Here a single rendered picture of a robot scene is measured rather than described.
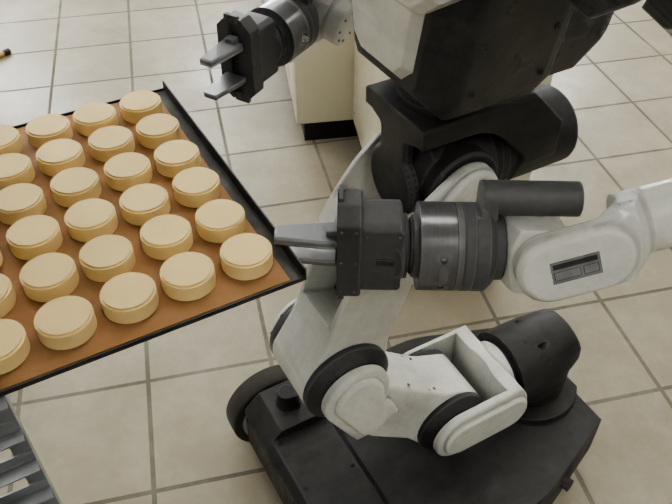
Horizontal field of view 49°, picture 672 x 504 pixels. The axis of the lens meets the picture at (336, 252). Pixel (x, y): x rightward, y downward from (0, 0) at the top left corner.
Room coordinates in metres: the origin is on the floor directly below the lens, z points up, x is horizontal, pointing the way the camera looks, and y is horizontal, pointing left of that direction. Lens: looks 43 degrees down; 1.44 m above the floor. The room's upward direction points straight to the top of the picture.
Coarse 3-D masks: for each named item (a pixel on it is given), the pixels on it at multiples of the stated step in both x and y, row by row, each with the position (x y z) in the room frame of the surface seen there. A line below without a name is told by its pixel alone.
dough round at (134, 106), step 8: (128, 96) 0.79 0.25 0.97; (136, 96) 0.79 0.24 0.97; (144, 96) 0.79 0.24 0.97; (152, 96) 0.79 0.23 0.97; (120, 104) 0.78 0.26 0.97; (128, 104) 0.78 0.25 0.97; (136, 104) 0.78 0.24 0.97; (144, 104) 0.78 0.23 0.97; (152, 104) 0.78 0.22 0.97; (160, 104) 0.78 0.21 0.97; (128, 112) 0.76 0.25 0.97; (136, 112) 0.76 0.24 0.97; (144, 112) 0.76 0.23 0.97; (152, 112) 0.77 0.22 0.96; (160, 112) 0.78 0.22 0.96; (128, 120) 0.76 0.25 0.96; (136, 120) 0.76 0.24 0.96
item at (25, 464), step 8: (16, 456) 0.68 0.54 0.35; (24, 456) 0.68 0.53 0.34; (32, 456) 0.69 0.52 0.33; (0, 464) 0.67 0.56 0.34; (8, 464) 0.67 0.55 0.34; (16, 464) 0.68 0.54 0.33; (24, 464) 0.68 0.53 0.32; (32, 464) 0.68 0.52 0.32; (0, 472) 0.66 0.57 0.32; (8, 472) 0.67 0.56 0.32; (16, 472) 0.67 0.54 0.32; (24, 472) 0.67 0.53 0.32; (32, 472) 0.67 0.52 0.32; (0, 480) 0.65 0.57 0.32; (8, 480) 0.65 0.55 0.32; (16, 480) 0.65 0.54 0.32
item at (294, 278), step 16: (160, 96) 0.83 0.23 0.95; (176, 112) 0.79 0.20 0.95; (16, 128) 0.75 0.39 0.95; (192, 128) 0.76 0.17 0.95; (208, 144) 0.71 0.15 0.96; (208, 160) 0.69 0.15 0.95; (224, 176) 0.66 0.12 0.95; (240, 192) 0.63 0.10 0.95; (256, 208) 0.59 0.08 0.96; (256, 224) 0.58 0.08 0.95; (272, 224) 0.56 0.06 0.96; (272, 240) 0.55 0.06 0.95; (288, 256) 0.53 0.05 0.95; (288, 272) 0.51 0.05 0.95; (304, 272) 0.50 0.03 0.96; (272, 288) 0.48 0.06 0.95; (240, 304) 0.47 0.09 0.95; (192, 320) 0.44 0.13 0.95; (144, 336) 0.43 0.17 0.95; (112, 352) 0.41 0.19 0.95; (64, 368) 0.39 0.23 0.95; (32, 384) 0.37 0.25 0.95
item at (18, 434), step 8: (0, 424) 0.68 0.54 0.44; (8, 424) 0.69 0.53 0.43; (16, 424) 0.69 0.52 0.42; (0, 432) 0.68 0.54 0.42; (8, 432) 0.68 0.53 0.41; (16, 432) 0.69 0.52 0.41; (0, 440) 0.67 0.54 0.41; (8, 440) 0.67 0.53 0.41; (16, 440) 0.67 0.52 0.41; (24, 440) 0.67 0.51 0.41; (0, 448) 0.66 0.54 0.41; (8, 448) 0.66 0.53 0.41
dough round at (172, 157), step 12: (168, 144) 0.69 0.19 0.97; (180, 144) 0.69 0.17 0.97; (192, 144) 0.69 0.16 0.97; (156, 156) 0.67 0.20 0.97; (168, 156) 0.67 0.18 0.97; (180, 156) 0.67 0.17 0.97; (192, 156) 0.67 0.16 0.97; (156, 168) 0.67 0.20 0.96; (168, 168) 0.65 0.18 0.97; (180, 168) 0.65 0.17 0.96
